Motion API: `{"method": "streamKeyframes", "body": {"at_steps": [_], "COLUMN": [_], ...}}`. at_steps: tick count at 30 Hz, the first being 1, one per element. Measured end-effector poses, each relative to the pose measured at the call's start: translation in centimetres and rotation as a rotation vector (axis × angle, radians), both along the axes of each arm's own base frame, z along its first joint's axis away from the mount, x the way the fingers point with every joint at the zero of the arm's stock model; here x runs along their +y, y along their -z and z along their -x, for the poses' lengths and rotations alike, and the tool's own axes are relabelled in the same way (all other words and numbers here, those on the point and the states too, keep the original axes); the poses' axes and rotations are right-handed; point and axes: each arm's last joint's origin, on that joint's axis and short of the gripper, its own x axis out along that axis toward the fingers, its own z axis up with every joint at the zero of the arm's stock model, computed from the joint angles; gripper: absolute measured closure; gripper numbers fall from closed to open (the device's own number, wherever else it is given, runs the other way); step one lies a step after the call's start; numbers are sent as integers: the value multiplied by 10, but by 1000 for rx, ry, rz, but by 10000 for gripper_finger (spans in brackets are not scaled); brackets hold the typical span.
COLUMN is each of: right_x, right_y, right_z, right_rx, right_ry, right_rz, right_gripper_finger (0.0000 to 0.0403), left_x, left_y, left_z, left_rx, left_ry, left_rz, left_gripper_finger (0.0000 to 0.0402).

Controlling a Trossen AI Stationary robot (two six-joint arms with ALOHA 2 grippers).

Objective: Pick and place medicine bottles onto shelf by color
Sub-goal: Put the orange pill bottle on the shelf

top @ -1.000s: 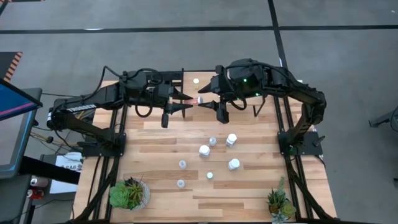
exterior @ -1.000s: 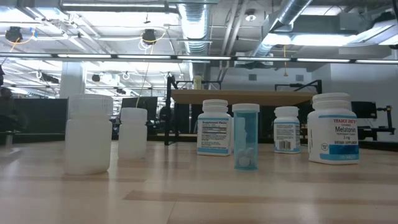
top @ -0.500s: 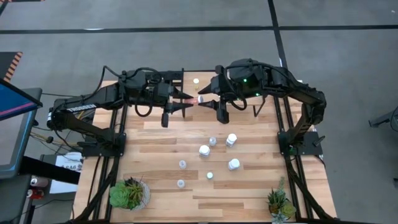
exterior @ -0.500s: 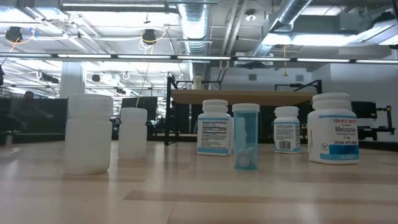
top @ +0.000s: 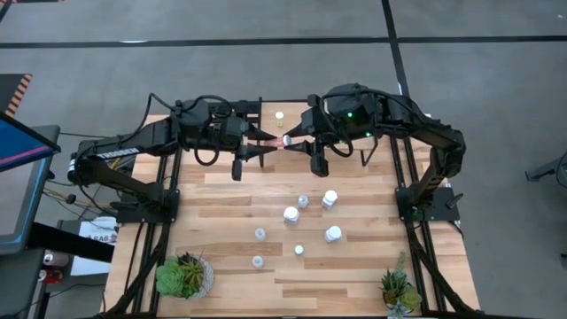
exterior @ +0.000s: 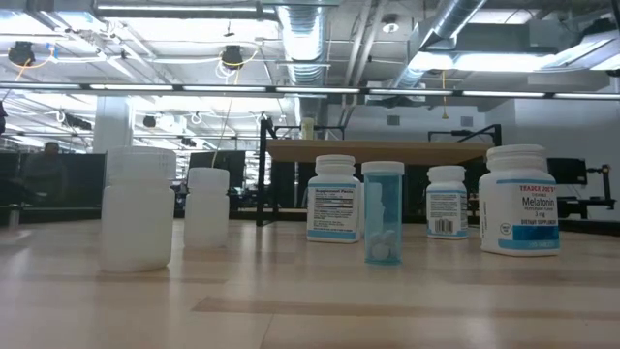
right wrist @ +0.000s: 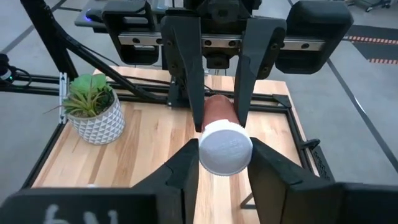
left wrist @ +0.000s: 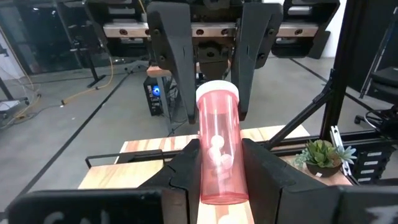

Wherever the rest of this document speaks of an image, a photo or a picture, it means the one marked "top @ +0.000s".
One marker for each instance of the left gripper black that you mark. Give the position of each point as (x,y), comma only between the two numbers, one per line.
(230,133)

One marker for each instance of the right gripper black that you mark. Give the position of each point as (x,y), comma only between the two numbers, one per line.
(332,122)

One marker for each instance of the yellow pill vial white cap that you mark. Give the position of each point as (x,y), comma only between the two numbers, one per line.
(279,117)

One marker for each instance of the translucent white plastic bottle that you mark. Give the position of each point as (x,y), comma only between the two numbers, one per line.
(260,234)
(258,262)
(303,201)

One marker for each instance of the white blue-label supplement bottle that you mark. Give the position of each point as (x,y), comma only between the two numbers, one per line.
(333,234)
(291,214)
(329,199)

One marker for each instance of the blue pill vial white cap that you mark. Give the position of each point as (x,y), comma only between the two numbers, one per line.
(299,250)

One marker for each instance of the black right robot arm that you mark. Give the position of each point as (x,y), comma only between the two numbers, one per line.
(438,137)

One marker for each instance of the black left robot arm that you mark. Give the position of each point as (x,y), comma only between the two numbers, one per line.
(133,142)

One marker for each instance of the black power strip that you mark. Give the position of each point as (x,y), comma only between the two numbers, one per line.
(250,106)

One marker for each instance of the green succulent in woven pot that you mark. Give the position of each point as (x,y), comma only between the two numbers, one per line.
(184,277)

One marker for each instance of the small succulent plant pot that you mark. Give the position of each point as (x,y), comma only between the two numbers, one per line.
(398,288)

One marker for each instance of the white printed paper sheet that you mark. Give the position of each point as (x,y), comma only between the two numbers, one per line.
(97,230)

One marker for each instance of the black desk bar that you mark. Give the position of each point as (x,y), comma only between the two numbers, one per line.
(66,241)

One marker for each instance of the white drink can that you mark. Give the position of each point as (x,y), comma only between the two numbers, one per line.
(55,259)

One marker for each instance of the blue screen monitor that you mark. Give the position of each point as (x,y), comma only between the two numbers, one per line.
(22,142)

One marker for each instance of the red drink can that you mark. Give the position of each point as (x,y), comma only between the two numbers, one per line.
(51,275)

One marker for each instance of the black stand leg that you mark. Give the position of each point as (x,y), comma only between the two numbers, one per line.
(549,168)

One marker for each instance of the black orange striped mat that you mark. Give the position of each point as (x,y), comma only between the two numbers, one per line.
(13,91)

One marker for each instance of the wooden shelf black metal frame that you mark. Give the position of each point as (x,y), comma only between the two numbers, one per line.
(268,113)

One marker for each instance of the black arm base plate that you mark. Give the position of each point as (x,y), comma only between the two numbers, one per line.
(133,217)
(443,212)

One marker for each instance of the black aluminium table frame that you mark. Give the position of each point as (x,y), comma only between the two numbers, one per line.
(438,277)

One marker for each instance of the grey panel teal frame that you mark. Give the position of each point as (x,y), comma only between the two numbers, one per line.
(17,199)

